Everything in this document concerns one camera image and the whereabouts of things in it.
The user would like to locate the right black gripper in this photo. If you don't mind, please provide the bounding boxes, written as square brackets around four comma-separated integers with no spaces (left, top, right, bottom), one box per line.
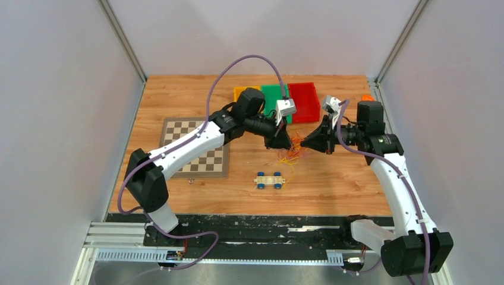
[301,113,364,154]

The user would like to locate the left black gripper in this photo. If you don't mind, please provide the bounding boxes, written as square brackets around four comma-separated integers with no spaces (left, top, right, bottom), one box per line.
[244,110,293,150]

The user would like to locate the orange thin cable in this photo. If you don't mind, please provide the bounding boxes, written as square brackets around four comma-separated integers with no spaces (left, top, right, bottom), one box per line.
[275,131,310,160]

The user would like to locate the yellow thin cable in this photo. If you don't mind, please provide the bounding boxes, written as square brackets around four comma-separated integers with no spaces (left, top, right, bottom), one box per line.
[277,151,308,186]

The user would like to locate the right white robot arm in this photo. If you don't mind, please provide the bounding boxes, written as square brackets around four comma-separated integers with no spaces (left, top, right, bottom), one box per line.
[301,96,454,278]

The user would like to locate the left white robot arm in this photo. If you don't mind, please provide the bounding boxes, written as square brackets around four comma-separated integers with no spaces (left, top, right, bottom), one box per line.
[122,88,296,246]

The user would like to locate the wooden toy car blue wheels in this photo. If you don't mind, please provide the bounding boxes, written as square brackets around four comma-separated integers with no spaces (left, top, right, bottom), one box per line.
[254,172,286,189]

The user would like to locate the red plastic bin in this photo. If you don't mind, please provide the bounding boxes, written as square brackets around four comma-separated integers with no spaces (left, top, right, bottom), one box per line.
[287,82,320,124]

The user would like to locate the green plastic bin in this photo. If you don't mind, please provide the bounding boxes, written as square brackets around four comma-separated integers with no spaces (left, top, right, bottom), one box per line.
[260,84,283,121]

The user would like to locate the orange curved plastic piece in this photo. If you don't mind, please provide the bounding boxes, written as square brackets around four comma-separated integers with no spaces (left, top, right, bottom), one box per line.
[361,95,375,101]

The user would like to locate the yellow plastic bin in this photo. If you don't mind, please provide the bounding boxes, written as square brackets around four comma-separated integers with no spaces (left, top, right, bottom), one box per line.
[233,85,261,102]

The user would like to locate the wooden chessboard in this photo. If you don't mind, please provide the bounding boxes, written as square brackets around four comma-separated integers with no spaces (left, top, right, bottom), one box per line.
[159,117,230,179]

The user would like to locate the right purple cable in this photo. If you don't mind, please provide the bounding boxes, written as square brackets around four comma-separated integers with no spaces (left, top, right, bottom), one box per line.
[335,100,431,285]

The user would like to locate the purple cable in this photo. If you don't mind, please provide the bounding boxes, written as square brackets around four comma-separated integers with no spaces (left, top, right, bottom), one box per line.
[118,54,288,271]
[335,100,431,285]

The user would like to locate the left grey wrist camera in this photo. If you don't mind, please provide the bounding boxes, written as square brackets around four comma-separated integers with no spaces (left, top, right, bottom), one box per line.
[275,99,297,126]

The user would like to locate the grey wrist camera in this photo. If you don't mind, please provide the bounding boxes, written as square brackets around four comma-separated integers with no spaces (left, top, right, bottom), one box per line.
[322,95,342,129]
[275,99,297,126]

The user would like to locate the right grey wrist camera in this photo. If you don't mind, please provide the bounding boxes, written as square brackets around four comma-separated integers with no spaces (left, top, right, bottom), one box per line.
[322,95,342,129]

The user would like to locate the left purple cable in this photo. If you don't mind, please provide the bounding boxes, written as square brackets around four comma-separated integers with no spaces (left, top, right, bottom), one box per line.
[118,54,288,271]

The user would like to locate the slotted grey cable duct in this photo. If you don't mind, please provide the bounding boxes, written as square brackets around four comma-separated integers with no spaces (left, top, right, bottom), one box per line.
[96,248,344,267]

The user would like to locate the right aluminium frame post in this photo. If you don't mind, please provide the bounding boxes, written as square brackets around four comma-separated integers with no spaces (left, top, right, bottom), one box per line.
[374,0,430,86]

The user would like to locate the aluminium frame post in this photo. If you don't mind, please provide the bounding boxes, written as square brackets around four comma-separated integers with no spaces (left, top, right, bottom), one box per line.
[374,0,430,86]
[97,0,147,86]

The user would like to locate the left aluminium frame post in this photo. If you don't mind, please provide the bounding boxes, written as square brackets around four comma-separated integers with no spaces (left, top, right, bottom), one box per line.
[97,0,147,86]

